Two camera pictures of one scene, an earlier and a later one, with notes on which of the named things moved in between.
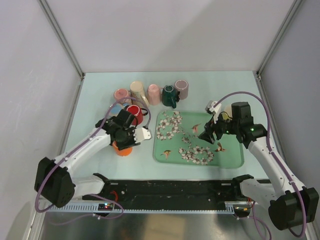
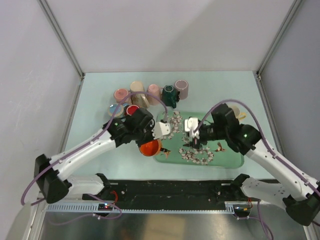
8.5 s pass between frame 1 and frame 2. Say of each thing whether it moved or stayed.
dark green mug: stayed
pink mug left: stayed
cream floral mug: stayed
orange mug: moved
